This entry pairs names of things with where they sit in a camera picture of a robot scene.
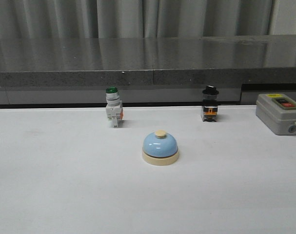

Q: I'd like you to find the grey pleated curtain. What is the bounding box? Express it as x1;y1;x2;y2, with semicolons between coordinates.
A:
0;0;296;39

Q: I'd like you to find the green pilot light switch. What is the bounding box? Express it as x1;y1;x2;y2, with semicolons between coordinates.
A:
106;87;123;128

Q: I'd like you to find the black selector switch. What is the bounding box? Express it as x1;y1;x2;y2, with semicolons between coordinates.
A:
201;85;219;122

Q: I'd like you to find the grey push button box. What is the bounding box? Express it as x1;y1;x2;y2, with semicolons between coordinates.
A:
256;94;296;136

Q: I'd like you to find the blue call bell cream base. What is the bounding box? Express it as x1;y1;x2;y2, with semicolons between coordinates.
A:
142;130;179;166

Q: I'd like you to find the grey granite counter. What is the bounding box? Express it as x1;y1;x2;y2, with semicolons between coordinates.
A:
0;35;296;108

